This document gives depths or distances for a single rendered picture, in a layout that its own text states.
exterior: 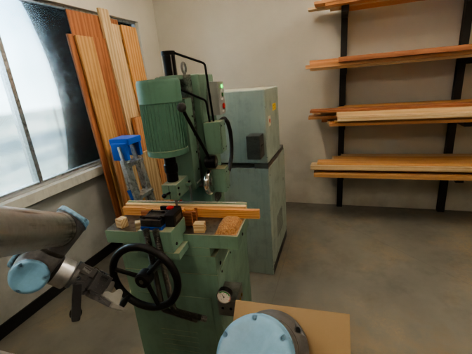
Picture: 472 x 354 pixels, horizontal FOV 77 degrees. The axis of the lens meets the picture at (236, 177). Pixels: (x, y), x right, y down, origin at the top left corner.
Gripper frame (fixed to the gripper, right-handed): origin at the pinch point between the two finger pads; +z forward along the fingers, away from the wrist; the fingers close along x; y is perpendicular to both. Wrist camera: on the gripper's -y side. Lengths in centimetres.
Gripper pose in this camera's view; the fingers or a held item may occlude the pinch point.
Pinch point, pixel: (121, 305)
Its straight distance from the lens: 119.2
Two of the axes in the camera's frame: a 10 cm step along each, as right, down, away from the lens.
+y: 4.4, -8.2, 3.5
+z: 7.1, 5.6, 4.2
